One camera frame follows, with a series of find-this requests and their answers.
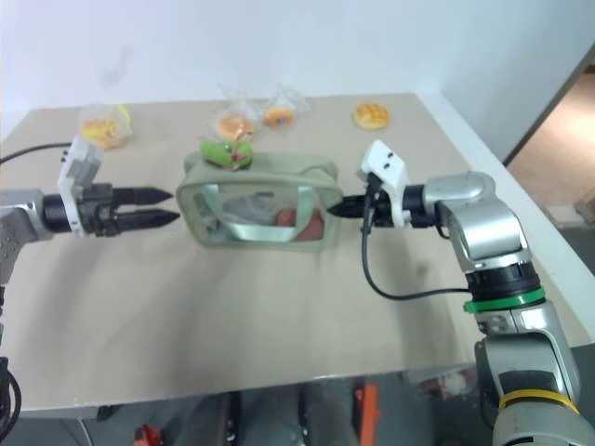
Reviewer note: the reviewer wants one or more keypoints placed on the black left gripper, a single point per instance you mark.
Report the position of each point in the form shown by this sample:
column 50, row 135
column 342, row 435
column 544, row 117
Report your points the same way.
column 98, row 211

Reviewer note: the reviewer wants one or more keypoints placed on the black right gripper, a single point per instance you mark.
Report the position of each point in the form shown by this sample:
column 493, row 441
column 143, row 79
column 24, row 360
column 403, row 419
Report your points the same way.
column 379, row 209

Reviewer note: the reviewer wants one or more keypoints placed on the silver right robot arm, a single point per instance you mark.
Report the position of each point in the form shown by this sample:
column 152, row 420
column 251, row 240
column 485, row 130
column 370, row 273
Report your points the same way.
column 493, row 223

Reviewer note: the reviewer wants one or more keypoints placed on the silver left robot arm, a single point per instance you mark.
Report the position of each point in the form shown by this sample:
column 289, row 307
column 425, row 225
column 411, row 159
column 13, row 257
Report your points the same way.
column 21, row 218

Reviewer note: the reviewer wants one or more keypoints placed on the red item inside pouch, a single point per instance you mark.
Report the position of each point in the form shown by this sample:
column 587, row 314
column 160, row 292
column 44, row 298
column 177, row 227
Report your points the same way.
column 309, row 227

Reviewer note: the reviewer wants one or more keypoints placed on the green transparent zip pouch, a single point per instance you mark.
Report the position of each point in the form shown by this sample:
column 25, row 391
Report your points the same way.
column 260, row 186

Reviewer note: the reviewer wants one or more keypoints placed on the yellow bagged bread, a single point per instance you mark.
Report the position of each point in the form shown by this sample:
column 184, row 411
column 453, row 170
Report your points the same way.
column 104, row 130

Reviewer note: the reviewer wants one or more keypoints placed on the unwrapped golden bun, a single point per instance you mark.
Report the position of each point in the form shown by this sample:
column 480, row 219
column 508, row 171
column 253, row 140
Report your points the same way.
column 372, row 116

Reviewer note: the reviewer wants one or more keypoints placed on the small bagged orange donut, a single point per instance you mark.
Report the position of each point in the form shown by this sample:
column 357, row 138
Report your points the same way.
column 278, row 115

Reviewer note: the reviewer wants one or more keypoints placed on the large bagged orange donut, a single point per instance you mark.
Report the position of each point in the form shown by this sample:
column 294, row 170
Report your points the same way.
column 234, row 124

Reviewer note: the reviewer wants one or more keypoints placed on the red clutter under table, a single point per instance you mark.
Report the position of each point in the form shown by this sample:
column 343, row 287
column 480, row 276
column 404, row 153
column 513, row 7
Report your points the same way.
column 446, row 383

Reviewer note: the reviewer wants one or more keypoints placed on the orange black tool under table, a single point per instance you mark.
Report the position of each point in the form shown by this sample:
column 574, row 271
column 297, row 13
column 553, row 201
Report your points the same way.
column 148, row 436

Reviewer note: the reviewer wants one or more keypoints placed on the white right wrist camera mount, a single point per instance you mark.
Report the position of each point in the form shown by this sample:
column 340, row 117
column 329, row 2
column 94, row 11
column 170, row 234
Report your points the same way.
column 386, row 165

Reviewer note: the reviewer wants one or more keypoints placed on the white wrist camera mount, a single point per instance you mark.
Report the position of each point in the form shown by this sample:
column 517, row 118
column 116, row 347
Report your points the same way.
column 79, row 160
column 386, row 165

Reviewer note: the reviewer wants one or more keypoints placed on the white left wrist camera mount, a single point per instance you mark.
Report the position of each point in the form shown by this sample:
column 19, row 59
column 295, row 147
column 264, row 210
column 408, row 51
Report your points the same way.
column 79, row 160

